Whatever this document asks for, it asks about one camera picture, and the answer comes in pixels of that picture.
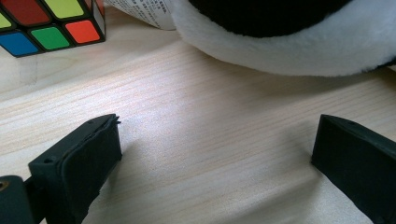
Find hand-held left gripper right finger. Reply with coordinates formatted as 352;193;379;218
310;113;396;224

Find multicoloured puzzle cube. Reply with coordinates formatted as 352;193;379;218
0;0;106;59

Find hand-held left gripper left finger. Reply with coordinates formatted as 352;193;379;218
23;113;123;224

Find black and white plush toy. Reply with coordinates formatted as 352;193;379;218
170;0;396;77

